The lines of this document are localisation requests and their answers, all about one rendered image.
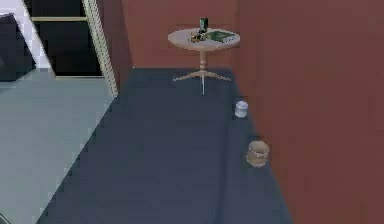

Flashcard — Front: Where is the small dark yellow object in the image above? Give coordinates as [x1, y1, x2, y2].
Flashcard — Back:
[189, 30, 207, 43]

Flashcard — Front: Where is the round wooden pedestal table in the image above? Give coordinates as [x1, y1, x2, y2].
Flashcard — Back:
[167, 27, 241, 96]

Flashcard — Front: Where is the dark window with cream frame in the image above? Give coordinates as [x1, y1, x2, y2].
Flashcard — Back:
[23, 0, 119, 98]

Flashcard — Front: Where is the green book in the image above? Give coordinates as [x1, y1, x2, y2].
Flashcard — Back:
[203, 30, 237, 44]

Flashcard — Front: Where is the dark blue cabinet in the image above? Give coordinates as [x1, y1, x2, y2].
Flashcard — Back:
[0, 13, 37, 83]

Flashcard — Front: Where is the tan wicker basket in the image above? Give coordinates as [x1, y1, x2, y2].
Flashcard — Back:
[246, 140, 270, 168]

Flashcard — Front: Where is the white round bin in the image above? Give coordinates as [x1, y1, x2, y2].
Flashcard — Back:
[234, 100, 249, 119]

